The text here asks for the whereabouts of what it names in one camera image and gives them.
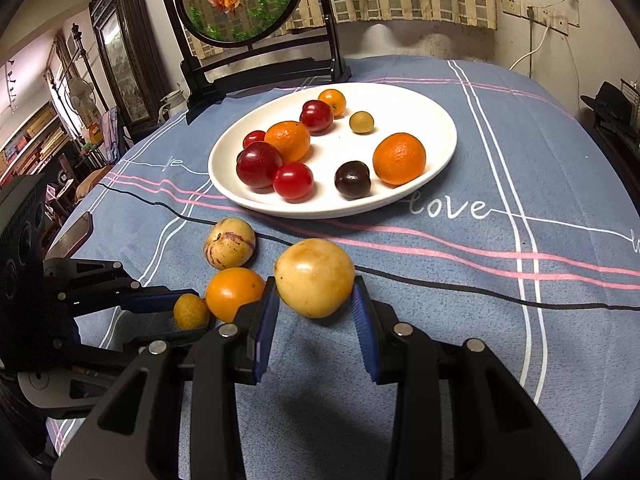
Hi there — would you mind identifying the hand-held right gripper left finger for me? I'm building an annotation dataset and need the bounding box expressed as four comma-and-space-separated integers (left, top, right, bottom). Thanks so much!
51, 275, 281, 480

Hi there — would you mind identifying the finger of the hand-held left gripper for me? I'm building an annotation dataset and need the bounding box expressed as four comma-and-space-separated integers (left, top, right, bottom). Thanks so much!
52, 326, 212, 367
44, 258, 201, 318

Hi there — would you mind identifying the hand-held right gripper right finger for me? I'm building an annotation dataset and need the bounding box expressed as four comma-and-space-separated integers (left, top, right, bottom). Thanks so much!
349, 275, 582, 480

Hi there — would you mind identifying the small tan fruit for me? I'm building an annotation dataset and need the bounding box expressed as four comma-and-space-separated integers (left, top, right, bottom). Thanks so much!
173, 293, 211, 331

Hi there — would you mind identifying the smooth orange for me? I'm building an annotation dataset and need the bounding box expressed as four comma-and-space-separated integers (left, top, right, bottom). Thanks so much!
205, 267, 266, 324
318, 88, 347, 117

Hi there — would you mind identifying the pale yellow round fruit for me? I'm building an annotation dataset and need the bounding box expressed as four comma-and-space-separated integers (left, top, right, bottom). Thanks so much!
274, 238, 356, 319

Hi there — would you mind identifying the spotted yellow fruit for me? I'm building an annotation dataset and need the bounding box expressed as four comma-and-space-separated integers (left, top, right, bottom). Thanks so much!
203, 217, 257, 270

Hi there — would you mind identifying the bright red cherry tomato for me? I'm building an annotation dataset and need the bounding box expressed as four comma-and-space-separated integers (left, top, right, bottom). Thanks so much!
272, 162, 315, 203

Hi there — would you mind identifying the dark purple plum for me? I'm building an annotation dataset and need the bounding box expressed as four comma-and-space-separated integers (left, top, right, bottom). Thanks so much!
334, 160, 372, 200

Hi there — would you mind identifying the large mandarin orange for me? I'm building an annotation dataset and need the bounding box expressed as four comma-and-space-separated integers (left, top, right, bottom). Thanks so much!
372, 132, 427, 187

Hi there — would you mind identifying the white plate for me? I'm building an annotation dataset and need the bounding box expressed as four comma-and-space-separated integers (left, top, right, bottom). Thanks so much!
207, 82, 458, 220

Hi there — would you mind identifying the small yellow-green fruit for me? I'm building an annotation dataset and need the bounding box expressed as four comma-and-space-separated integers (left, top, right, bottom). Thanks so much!
349, 111, 375, 135

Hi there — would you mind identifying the black smartphone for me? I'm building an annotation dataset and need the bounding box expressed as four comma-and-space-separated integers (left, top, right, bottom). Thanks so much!
50, 211, 95, 261

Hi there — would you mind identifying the orange chair cushion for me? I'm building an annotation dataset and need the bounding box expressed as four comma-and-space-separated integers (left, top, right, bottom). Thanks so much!
75, 167, 113, 201

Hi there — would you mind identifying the wooden shelf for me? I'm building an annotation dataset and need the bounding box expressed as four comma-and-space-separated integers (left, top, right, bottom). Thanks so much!
0, 102, 68, 186

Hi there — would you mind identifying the pink cloth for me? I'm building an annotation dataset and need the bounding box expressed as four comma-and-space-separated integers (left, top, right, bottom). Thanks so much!
100, 107, 126, 161

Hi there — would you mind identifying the white electric fan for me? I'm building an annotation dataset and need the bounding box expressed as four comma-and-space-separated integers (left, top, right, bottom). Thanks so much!
65, 77, 96, 128

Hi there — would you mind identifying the dark wooden pole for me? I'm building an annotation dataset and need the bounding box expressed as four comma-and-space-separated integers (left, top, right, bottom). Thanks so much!
71, 22, 108, 111

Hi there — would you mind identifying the white kettle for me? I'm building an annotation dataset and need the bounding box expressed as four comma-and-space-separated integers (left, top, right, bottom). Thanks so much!
160, 90, 187, 122

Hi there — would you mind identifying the dark wooden framed panel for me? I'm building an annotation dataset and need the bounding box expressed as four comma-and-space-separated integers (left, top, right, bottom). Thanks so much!
89, 0, 173, 138

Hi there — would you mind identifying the round fish screen black stand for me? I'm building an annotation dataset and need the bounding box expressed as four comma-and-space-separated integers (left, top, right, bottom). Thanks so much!
152, 0, 353, 126

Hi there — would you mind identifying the black hat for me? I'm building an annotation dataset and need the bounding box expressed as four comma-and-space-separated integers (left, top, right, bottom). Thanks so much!
580, 81, 638, 128

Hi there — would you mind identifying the white cable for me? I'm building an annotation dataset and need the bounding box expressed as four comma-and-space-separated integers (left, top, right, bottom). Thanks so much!
509, 22, 551, 72

